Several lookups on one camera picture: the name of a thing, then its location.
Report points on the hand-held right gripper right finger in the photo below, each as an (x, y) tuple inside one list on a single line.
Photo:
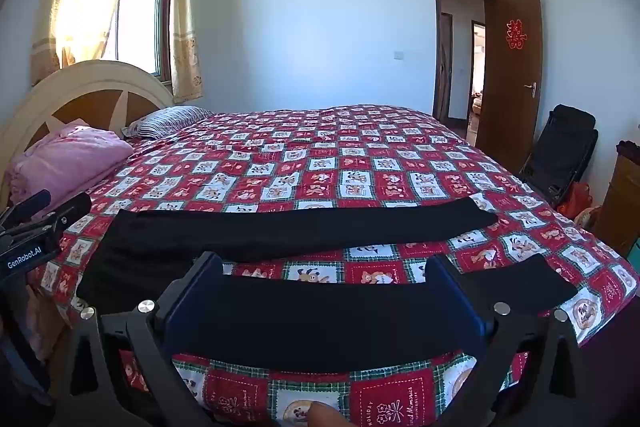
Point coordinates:
[(452, 304)]

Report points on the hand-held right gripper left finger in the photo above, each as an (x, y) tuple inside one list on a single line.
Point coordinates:
[(197, 302)]

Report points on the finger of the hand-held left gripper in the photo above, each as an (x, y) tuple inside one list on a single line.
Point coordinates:
[(67, 213), (30, 204)]

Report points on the black pants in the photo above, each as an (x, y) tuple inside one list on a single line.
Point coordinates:
[(300, 227)]

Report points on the person's right hand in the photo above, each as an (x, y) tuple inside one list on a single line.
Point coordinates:
[(322, 417)]

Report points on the pink folded blanket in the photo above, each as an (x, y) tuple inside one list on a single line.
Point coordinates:
[(70, 157)]

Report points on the striped pillow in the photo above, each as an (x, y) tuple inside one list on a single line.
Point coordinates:
[(165, 119)]

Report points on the cream and brown headboard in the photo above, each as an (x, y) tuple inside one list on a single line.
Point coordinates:
[(100, 77)]

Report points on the orange bag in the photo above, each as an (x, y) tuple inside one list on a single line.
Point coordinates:
[(575, 202)]

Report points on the red checked printed bedspread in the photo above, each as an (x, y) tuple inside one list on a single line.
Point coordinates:
[(350, 157)]

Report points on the black bag on chair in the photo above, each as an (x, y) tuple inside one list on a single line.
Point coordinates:
[(565, 147)]

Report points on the wooden cabinet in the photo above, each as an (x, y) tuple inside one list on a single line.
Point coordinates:
[(622, 202)]

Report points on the yellow patterned curtain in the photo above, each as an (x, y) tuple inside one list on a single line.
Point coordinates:
[(85, 7), (185, 32)]

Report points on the brown wooden door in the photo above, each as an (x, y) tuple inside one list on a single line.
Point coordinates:
[(505, 97)]

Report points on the window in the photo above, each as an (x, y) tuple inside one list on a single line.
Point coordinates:
[(142, 7)]

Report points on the red paper door decoration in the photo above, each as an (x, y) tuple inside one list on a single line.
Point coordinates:
[(516, 34)]

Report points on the brown door frame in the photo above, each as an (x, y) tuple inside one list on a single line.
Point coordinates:
[(438, 57)]

